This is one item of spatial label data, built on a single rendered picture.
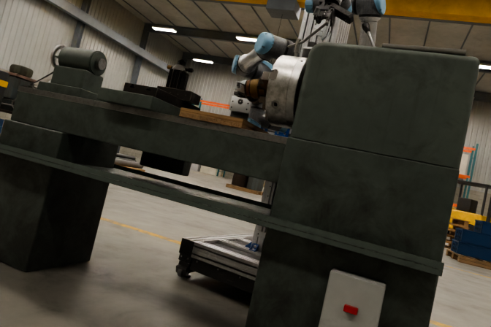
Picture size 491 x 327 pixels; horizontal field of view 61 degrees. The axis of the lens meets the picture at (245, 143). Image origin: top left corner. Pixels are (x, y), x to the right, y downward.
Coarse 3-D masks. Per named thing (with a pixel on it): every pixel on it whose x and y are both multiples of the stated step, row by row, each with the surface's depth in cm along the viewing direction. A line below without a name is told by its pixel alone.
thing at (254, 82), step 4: (248, 80) 189; (252, 80) 188; (256, 80) 187; (248, 84) 188; (252, 84) 187; (256, 84) 186; (248, 88) 188; (252, 88) 187; (256, 88) 185; (248, 92) 188; (252, 92) 187; (256, 92) 186; (260, 92) 187; (264, 92) 191; (252, 96) 189; (256, 96) 189
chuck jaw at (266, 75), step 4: (264, 72) 176; (268, 72) 175; (272, 72) 173; (276, 72) 173; (264, 76) 175; (268, 76) 175; (272, 76) 173; (276, 76) 172; (260, 80) 180; (264, 80) 176; (260, 84) 181; (264, 84) 179; (260, 88) 185; (264, 88) 184
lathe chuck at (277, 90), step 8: (280, 56) 179; (288, 56) 179; (280, 64) 174; (288, 64) 173; (280, 72) 171; (288, 72) 170; (272, 80) 171; (280, 80) 170; (288, 80) 169; (272, 88) 171; (280, 88) 170; (272, 96) 172; (280, 96) 170; (280, 104) 171; (272, 112) 175; (280, 112) 173; (272, 120) 179; (280, 120) 177
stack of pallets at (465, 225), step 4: (452, 220) 1050; (456, 220) 1043; (460, 220) 998; (464, 220) 977; (452, 224) 978; (456, 224) 978; (460, 224) 1008; (464, 224) 975; (448, 228) 980; (452, 228) 1042; (464, 228) 978; (452, 232) 1041; (452, 236) 976; (448, 240) 1008; (448, 248) 975
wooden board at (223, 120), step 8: (184, 112) 181; (192, 112) 180; (200, 112) 178; (208, 112) 177; (208, 120) 176; (216, 120) 175; (224, 120) 174; (232, 120) 173; (240, 120) 171; (248, 128) 178; (256, 128) 187
